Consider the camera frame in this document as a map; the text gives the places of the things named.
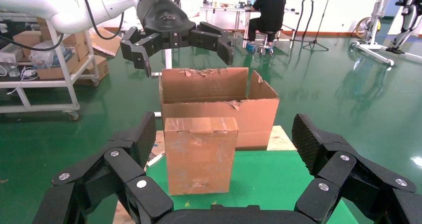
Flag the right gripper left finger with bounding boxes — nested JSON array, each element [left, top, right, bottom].
[[33, 112, 174, 224]]

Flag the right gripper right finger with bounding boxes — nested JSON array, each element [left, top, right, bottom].
[[292, 113, 422, 224]]

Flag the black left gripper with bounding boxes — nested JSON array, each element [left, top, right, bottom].
[[119, 0, 235, 78]]

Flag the brown board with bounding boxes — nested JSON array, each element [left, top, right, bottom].
[[164, 116, 239, 196]]

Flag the large open cardboard carton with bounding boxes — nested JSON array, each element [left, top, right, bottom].
[[159, 67, 281, 152]]

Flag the flattened cardboard sheet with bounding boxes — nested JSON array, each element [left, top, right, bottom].
[[88, 26, 123, 58]]

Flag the brown cardboard box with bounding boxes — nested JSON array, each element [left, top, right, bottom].
[[35, 52, 82, 82], [62, 32, 89, 62], [75, 55, 110, 87], [12, 30, 44, 63]]

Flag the white desk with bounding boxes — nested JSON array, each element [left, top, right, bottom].
[[199, 4, 300, 49]]

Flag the wheeled stool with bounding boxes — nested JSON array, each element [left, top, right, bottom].
[[255, 30, 276, 56]]

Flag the seated person in black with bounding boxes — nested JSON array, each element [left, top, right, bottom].
[[247, 0, 287, 55]]

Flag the white wheeled shelf cart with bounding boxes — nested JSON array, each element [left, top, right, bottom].
[[0, 11, 100, 122]]

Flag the clear plastic bag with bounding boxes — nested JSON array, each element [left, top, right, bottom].
[[28, 40, 74, 70]]

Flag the black tripod microphone stand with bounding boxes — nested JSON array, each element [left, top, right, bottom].
[[302, 0, 335, 52]]

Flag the clear plastic container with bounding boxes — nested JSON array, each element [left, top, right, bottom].
[[0, 44, 23, 78]]

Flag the yellow round reel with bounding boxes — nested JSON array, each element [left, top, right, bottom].
[[355, 16, 382, 40]]

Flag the black white humanoid robot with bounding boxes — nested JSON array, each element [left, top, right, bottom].
[[385, 0, 422, 55]]

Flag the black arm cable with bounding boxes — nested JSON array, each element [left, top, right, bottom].
[[0, 32, 65, 52], [74, 0, 125, 41]]

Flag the white charger cable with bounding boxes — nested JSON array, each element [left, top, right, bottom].
[[5, 66, 38, 96]]

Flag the white metal stand frame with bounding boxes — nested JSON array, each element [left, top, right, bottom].
[[349, 0, 422, 67]]

